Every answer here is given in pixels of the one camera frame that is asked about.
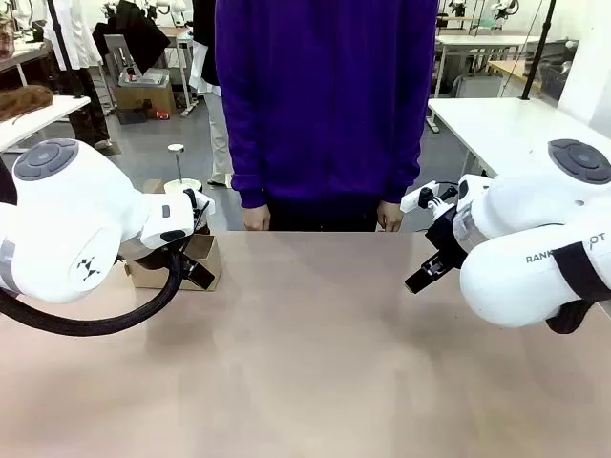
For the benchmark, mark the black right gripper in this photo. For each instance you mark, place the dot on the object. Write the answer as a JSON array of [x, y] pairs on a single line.
[[444, 236]]

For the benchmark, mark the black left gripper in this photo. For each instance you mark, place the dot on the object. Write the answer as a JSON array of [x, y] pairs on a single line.
[[148, 253]]

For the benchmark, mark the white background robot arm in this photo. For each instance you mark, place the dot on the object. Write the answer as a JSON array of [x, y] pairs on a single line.
[[505, 7]]

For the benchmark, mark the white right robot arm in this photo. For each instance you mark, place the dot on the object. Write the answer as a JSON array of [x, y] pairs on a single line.
[[520, 229]]

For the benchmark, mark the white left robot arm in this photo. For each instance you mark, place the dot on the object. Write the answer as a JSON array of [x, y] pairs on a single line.
[[62, 214]]

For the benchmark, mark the person's right forearm purple sleeve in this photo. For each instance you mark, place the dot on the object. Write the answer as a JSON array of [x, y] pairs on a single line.
[[248, 167]]

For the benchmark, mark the person's left forearm purple sleeve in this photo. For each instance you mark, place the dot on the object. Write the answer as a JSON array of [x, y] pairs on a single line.
[[403, 167]]

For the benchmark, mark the brown cardboard drink carrier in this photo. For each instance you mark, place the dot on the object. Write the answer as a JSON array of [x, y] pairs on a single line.
[[143, 279]]

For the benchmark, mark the person's left hand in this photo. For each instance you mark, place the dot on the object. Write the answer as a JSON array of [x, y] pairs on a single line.
[[390, 217]]

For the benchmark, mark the person's right hand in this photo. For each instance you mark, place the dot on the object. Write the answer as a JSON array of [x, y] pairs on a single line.
[[256, 218]]

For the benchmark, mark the white round-top stand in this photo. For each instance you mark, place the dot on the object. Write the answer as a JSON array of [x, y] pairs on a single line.
[[181, 183]]

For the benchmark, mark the bystander in black-white top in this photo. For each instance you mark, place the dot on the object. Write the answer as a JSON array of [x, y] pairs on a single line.
[[217, 133]]

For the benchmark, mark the small red object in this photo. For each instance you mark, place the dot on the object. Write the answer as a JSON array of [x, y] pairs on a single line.
[[162, 114]]

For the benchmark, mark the large white work table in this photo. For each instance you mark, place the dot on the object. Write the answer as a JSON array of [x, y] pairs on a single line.
[[501, 124]]

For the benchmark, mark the small black floor crate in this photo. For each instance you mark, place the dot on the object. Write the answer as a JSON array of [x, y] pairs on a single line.
[[131, 116]]

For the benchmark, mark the large brown cardboard box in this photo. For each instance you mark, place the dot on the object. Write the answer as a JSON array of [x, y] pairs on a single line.
[[143, 97]]

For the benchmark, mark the person in purple hoodie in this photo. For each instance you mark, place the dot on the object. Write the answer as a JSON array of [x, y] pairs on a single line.
[[324, 105]]

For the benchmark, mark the grey plastic bin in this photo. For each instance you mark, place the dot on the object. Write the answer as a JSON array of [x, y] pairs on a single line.
[[148, 76]]

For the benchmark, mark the white side table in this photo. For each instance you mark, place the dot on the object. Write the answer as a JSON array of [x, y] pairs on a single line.
[[57, 112]]

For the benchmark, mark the white background desk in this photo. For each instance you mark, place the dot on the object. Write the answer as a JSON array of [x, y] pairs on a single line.
[[482, 40]]

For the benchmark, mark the black hanging cloth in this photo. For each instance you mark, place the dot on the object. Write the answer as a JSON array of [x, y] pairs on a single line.
[[138, 38]]

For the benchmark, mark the brown furry bundle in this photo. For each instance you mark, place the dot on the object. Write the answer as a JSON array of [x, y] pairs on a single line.
[[24, 102]]

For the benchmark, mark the black tripod pole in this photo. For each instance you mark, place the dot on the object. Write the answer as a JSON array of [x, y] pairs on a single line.
[[537, 47]]

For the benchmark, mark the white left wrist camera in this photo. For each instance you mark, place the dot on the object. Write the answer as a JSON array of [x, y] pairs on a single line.
[[204, 200]]

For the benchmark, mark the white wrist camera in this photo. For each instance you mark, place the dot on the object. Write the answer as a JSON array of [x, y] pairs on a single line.
[[413, 199], [204, 200]]

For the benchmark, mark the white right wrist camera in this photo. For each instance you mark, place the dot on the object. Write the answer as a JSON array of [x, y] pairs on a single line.
[[413, 199]]

